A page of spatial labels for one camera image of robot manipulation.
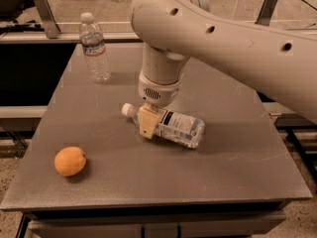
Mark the orange fruit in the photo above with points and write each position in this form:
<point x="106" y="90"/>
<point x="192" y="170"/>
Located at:
<point x="69" y="161"/>

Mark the right metal bracket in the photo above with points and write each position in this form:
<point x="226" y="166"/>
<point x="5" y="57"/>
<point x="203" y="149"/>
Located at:
<point x="266" y="12"/>

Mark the left metal bracket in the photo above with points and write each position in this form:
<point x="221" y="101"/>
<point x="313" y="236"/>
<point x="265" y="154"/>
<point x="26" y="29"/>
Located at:
<point x="50" y="26"/>

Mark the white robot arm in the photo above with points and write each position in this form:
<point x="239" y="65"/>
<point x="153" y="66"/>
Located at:
<point x="280" y="64"/>

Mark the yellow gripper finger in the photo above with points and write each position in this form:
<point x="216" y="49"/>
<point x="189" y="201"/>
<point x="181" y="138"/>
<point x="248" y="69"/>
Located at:
<point x="148" y="119"/>

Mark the metal bracket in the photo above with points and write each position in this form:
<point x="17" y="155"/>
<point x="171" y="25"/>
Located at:
<point x="50" y="26"/>
<point x="266" y="12"/>

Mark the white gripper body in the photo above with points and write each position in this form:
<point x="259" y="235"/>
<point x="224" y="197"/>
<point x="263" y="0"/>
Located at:
<point x="158" y="92"/>

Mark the clear plastic water bottle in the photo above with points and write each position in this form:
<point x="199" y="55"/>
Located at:
<point x="94" y="49"/>

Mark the blue label plastic bottle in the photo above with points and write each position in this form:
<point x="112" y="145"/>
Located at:
<point x="173" y="126"/>

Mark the grey table frame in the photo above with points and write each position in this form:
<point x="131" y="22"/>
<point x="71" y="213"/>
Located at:
<point x="232" y="220"/>

